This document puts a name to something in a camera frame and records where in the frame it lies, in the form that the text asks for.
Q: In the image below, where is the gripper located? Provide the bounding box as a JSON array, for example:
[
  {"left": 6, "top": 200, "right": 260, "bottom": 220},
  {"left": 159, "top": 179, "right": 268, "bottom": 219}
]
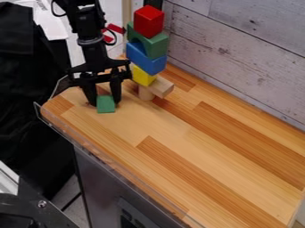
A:
[{"left": 64, "top": 37, "right": 134, "bottom": 107}]

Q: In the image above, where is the green triangle block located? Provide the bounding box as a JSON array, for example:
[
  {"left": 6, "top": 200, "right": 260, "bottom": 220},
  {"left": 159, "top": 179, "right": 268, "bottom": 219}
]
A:
[{"left": 95, "top": 94, "right": 117, "bottom": 114}]

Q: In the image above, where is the yellow cube block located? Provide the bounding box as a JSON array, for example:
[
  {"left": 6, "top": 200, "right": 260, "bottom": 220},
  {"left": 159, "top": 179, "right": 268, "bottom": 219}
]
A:
[{"left": 130, "top": 63, "right": 159, "bottom": 87}]

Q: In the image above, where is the red cube block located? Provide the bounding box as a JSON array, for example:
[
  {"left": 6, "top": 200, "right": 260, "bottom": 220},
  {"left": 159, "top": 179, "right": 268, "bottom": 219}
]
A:
[{"left": 132, "top": 4, "right": 166, "bottom": 39}]

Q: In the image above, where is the plain wooden cylinder block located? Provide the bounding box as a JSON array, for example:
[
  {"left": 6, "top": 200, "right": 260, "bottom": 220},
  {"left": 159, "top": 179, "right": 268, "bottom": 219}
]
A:
[{"left": 136, "top": 84, "right": 157, "bottom": 102}]

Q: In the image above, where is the blue arch block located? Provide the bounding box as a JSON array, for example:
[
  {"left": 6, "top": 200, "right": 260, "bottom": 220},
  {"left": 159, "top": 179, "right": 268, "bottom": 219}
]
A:
[{"left": 125, "top": 41, "right": 169, "bottom": 77}]

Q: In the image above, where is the plain wooden rectangular block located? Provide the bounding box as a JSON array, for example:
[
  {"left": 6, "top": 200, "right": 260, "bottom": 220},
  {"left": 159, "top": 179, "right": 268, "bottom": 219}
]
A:
[{"left": 147, "top": 74, "right": 177, "bottom": 100}]

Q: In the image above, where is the green arch block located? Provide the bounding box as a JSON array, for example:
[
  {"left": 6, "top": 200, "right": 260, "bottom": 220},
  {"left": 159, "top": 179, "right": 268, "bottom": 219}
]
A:
[{"left": 125, "top": 21, "right": 171, "bottom": 61}]

